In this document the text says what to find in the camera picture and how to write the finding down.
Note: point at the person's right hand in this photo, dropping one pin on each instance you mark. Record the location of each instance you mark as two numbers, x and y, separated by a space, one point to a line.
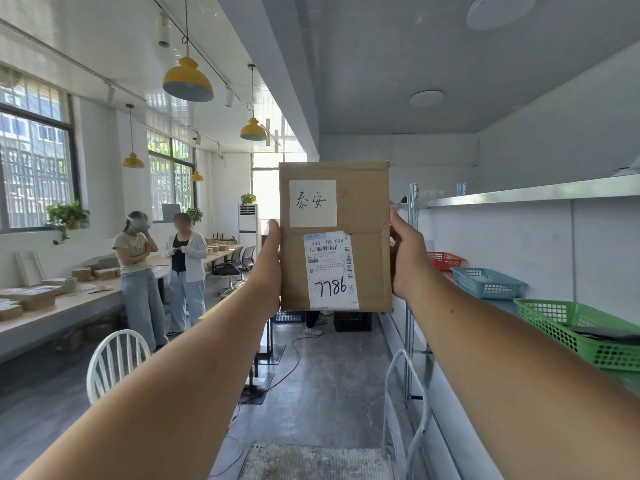
412 264

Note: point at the large yellow pendant lamp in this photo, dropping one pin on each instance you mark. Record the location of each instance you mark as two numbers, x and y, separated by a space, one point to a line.
188 79

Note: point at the green plant on air conditioner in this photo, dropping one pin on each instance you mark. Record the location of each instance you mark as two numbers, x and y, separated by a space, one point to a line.
248 198

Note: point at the person's right forearm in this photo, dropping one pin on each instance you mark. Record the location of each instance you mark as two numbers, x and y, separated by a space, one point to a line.
515 384

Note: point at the small green potted plant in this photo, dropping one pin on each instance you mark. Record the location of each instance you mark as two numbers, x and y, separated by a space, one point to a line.
194 214

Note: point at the grey monitor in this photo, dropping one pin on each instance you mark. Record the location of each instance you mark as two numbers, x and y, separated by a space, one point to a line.
170 212

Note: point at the dark item in green basket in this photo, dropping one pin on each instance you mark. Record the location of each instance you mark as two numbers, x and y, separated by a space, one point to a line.
607 334

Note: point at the flat brown cardboard box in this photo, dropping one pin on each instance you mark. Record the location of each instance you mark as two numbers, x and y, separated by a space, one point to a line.
35 297

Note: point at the long wooden work table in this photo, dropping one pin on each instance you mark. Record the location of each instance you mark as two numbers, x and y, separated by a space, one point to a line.
60 307

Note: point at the red plastic basket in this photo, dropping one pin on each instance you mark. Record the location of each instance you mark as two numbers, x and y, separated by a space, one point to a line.
445 259

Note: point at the grey floor mat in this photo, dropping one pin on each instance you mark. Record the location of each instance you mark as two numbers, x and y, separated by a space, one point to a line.
310 462

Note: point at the white standing air conditioner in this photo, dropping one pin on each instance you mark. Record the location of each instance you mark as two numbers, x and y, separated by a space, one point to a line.
247 224

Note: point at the blue plastic basket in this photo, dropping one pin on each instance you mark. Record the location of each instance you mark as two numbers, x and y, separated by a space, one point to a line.
487 283

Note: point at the white track spotlight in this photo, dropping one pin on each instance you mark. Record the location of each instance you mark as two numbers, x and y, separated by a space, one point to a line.
163 29
229 96

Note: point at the labelled brown cardboard parcel box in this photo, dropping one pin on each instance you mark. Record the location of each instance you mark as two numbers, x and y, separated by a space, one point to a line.
360 204

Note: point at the green plastic basket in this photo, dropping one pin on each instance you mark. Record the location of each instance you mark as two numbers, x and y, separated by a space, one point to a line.
560 319

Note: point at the person's left thumb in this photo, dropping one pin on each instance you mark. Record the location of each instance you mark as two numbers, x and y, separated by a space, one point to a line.
274 239

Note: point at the large barred window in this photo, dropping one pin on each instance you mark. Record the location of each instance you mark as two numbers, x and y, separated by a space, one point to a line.
32 164

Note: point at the person's left hand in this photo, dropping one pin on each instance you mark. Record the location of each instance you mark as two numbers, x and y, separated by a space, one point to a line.
267 274

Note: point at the small brown cardboard box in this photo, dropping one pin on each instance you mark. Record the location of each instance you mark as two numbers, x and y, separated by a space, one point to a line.
81 273

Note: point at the white spindle-back chair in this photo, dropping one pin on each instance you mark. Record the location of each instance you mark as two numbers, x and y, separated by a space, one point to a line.
115 359

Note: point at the metal storage shelf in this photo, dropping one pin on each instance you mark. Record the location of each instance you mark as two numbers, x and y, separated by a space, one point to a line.
525 194

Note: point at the trailing green potted plant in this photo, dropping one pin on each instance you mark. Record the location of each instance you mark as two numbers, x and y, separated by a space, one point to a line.
67 217

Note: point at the round white ceiling light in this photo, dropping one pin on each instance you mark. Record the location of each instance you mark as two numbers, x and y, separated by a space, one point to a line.
500 9
426 98

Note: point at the black plastic crate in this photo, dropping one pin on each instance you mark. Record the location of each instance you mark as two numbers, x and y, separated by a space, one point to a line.
288 317
352 322

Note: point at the black office chair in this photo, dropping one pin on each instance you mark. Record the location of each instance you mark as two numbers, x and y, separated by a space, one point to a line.
231 267

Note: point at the person's right thumb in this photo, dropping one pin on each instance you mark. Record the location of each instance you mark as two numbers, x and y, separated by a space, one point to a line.
396 227

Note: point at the person's left forearm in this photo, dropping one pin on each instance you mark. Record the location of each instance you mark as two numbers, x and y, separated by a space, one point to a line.
165 394

